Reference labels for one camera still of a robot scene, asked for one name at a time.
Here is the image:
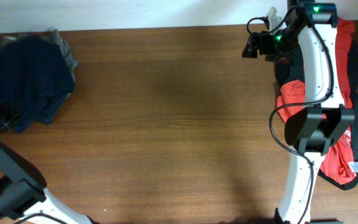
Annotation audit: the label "navy blue shorts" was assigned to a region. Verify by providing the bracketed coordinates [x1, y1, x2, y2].
[0, 30, 78, 133]

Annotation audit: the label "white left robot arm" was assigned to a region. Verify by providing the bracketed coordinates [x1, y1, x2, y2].
[0, 141, 95, 224]

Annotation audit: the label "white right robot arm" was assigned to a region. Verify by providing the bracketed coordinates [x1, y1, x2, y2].
[242, 1, 355, 224]

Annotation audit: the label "black garment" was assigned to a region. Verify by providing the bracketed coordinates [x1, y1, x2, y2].
[275, 40, 358, 190]

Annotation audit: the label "red t-shirt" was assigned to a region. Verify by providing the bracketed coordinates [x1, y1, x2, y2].
[276, 19, 356, 187]

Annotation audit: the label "folded grey shorts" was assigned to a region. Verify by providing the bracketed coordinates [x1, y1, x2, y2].
[1, 29, 79, 100]

